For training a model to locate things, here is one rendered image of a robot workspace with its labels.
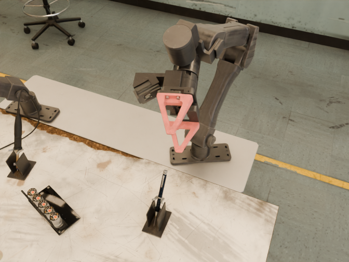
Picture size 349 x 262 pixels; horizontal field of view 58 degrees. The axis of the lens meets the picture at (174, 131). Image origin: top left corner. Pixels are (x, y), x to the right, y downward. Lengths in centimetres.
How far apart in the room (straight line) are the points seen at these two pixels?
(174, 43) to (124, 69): 211
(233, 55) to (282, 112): 151
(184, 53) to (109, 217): 53
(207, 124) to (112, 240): 42
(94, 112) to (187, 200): 51
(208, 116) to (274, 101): 159
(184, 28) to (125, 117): 63
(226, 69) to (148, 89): 33
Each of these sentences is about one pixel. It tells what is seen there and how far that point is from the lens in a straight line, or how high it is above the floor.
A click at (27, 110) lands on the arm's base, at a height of 78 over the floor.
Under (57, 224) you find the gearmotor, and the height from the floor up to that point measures 79.
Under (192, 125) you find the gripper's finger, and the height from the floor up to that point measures 108.
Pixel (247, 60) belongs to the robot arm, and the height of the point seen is 106.
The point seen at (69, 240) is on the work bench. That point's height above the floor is 75.
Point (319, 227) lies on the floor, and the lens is 192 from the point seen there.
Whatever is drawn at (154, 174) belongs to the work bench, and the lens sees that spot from 101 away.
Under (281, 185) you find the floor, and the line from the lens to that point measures 199.
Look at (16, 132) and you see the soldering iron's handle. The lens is 107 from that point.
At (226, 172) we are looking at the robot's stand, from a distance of 103.
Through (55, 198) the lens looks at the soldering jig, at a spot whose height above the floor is 76.
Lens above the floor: 158
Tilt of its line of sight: 47 degrees down
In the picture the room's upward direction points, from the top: straight up
